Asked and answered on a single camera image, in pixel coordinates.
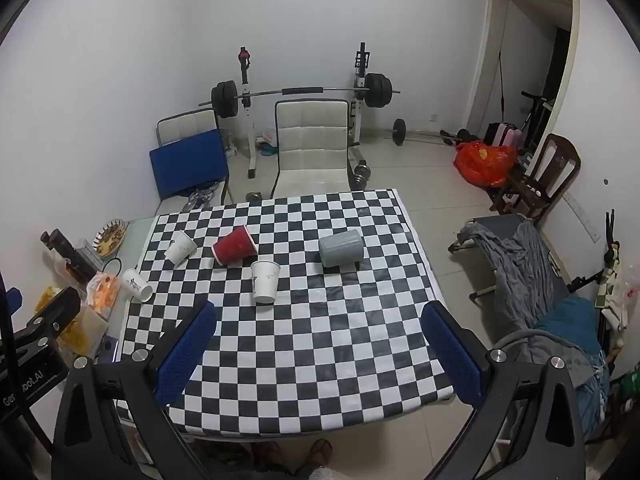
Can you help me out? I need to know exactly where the red plastic bag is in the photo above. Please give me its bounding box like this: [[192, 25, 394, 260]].
[[453, 141, 518, 189]]

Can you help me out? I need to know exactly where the wall ruler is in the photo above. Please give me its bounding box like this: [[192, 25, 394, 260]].
[[564, 194, 601, 244]]

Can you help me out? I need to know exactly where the grey ribbed cup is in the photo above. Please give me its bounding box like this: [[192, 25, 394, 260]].
[[318, 229, 363, 268]]

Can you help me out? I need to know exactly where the teal cloth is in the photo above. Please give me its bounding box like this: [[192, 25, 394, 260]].
[[536, 294, 612, 442]]

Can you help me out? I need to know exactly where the grey cloth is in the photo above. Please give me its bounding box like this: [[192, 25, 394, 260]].
[[459, 217, 597, 392]]

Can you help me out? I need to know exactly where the door frame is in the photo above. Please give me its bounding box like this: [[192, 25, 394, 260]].
[[462, 0, 582, 161]]

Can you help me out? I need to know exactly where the small black barbell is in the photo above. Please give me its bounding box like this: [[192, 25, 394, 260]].
[[391, 118, 482, 148]]

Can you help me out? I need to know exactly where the black white checkered tablecloth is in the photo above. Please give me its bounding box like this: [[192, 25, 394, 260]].
[[114, 189, 457, 436]]

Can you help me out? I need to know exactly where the red paper cup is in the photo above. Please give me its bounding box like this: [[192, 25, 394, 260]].
[[212, 225, 259, 267]]

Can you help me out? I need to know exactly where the clear bag of orange snacks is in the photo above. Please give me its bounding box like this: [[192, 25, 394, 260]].
[[86, 270, 122, 322]]

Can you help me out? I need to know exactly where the dark wooden chair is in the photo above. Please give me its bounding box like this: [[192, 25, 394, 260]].
[[488, 133, 582, 221]]

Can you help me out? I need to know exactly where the white padded chair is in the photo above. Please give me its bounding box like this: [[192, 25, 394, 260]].
[[270, 99, 352, 200], [156, 108, 234, 206]]

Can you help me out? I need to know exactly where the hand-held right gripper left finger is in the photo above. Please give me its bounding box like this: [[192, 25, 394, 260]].
[[51, 300, 217, 480]]

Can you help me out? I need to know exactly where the yellow snack packet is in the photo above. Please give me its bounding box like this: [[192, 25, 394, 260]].
[[32, 285, 110, 358]]

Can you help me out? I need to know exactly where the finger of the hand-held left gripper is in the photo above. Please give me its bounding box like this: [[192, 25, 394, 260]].
[[3, 287, 24, 322], [14, 287, 82, 349]]

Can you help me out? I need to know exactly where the pink suitcase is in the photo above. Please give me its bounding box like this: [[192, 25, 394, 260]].
[[482, 122, 527, 150]]

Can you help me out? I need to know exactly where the blue board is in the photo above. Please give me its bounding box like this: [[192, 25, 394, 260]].
[[149, 128, 231, 200]]

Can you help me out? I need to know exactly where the white weight bench rack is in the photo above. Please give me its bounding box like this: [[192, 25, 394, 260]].
[[234, 42, 375, 181]]

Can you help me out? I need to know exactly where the checkered bag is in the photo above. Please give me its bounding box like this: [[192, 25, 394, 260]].
[[596, 259, 627, 332]]

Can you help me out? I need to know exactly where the metal bundle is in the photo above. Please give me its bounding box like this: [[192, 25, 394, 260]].
[[181, 186, 222, 212]]

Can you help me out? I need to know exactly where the person's foot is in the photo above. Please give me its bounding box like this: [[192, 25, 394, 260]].
[[308, 438, 334, 472]]

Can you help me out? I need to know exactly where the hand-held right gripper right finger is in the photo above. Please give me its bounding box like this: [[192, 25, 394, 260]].
[[421, 301, 587, 480]]

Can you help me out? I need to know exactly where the folding cot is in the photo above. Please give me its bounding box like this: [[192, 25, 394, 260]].
[[447, 212, 603, 361]]

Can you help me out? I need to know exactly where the patterned bowl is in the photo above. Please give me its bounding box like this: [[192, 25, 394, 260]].
[[94, 218, 129, 260]]

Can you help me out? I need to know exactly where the dark brown object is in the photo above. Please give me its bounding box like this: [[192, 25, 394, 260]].
[[40, 228, 99, 282]]

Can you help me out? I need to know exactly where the kick scooter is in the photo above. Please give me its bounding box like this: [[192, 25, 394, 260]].
[[519, 90, 549, 152]]

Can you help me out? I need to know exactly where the white paper cup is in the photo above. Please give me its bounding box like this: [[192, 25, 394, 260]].
[[250, 259, 281, 305], [122, 268, 154, 302], [164, 231, 199, 266]]

